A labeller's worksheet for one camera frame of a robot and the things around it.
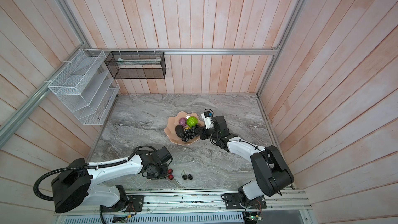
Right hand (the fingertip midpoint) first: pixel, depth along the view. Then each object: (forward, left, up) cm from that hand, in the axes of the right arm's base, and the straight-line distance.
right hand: (196, 129), depth 88 cm
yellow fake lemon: (+3, +6, -4) cm, 8 cm away
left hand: (-26, +17, -10) cm, 32 cm away
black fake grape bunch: (-1, +5, -3) cm, 6 cm away
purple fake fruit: (+9, +10, -5) cm, 14 cm away
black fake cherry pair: (-24, +6, -9) cm, 26 cm away
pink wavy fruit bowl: (+10, +16, -7) cm, 20 cm away
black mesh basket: (+42, +43, +15) cm, 62 cm away
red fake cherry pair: (-25, +13, -7) cm, 29 cm away
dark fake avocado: (+3, +11, -6) cm, 13 cm away
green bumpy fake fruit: (+7, +3, -3) cm, 8 cm away
